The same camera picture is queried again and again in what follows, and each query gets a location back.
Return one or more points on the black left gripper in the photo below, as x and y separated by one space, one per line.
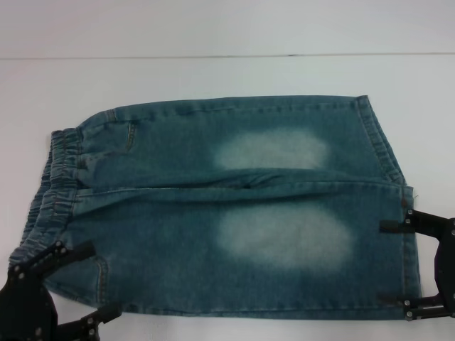
25 309

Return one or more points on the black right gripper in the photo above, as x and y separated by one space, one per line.
446 259

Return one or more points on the blue denim shorts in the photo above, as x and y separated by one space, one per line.
185 241

